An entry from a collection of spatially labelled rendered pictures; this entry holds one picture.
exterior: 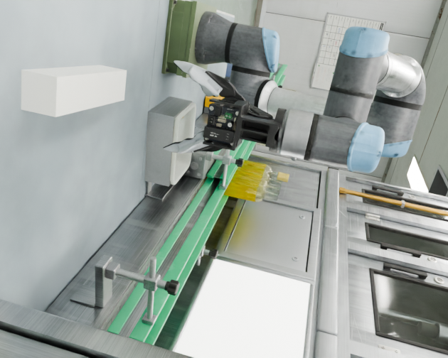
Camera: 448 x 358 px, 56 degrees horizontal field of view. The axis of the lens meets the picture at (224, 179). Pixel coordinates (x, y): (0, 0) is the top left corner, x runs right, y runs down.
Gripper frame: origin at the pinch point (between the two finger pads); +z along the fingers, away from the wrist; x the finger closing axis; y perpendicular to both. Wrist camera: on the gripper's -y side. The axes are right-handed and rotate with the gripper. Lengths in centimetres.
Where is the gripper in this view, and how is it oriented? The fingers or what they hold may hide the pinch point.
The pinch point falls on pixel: (168, 105)
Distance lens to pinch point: 74.9
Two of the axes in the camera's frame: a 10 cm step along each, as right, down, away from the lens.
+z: -9.6, -2.2, 1.6
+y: -2.2, 2.8, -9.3
